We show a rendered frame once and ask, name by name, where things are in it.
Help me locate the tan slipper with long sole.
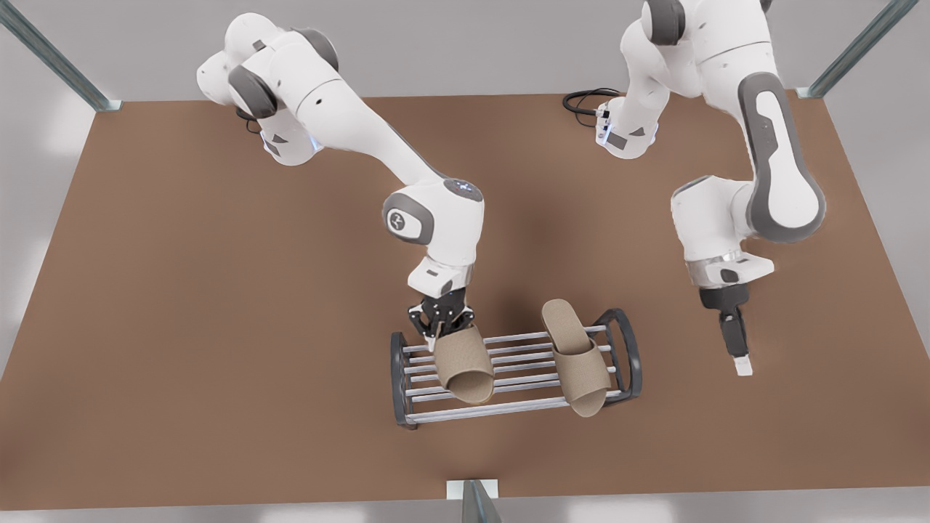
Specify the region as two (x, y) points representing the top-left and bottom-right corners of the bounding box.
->
(541, 299), (612, 418)

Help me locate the tan slipper with strap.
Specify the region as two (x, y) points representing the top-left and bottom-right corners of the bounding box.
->
(433, 325), (496, 405)

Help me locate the dark metal shoe rack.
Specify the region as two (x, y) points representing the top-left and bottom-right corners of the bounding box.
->
(390, 308), (643, 430)

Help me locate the silver frame post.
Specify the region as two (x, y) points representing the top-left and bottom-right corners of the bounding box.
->
(0, 0), (123, 113)
(446, 479), (502, 523)
(796, 0), (921, 100)

